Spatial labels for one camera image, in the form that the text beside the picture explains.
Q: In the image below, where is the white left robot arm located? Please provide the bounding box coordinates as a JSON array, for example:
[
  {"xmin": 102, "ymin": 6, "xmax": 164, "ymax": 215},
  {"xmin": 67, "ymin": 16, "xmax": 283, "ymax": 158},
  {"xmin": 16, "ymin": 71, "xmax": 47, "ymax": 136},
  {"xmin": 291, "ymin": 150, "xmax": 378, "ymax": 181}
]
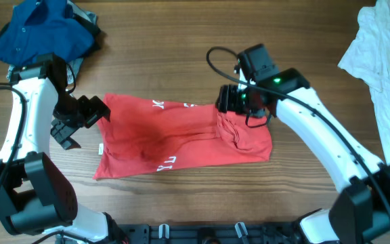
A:
[{"xmin": 0, "ymin": 62, "xmax": 126, "ymax": 243}]

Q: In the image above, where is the white t-shirt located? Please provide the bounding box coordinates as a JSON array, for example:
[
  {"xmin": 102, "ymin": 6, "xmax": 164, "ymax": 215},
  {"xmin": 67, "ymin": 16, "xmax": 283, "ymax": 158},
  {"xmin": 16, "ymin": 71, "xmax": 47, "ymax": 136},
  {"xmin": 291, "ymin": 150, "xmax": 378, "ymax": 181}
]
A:
[{"xmin": 338, "ymin": 0, "xmax": 390, "ymax": 163}]

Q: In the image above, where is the blue polo shirt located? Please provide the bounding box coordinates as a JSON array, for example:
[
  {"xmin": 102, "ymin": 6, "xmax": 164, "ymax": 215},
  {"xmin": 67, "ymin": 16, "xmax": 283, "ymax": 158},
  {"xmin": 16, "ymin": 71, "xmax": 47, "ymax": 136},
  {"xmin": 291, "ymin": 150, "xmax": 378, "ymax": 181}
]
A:
[{"xmin": 0, "ymin": 0, "xmax": 96, "ymax": 67}]

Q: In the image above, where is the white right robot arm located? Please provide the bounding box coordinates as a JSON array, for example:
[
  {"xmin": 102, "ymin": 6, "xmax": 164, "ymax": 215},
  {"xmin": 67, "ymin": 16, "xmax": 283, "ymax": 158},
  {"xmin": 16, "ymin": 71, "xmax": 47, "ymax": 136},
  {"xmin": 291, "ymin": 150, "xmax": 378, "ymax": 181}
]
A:
[{"xmin": 216, "ymin": 68, "xmax": 390, "ymax": 243}]

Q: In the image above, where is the grey printed folded cloth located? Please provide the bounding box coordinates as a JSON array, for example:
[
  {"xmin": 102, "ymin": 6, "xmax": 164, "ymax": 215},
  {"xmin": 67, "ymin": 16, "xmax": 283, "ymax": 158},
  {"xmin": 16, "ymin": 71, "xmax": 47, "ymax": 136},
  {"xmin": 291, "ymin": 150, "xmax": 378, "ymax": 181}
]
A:
[{"xmin": 7, "ymin": 0, "xmax": 98, "ymax": 85}]

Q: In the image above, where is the red printed t-shirt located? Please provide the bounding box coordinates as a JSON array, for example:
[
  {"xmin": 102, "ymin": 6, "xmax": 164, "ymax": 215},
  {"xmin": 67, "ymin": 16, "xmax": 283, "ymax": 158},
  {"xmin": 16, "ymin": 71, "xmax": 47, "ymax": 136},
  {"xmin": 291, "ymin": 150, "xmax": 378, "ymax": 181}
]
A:
[{"xmin": 94, "ymin": 94, "xmax": 273, "ymax": 180}]

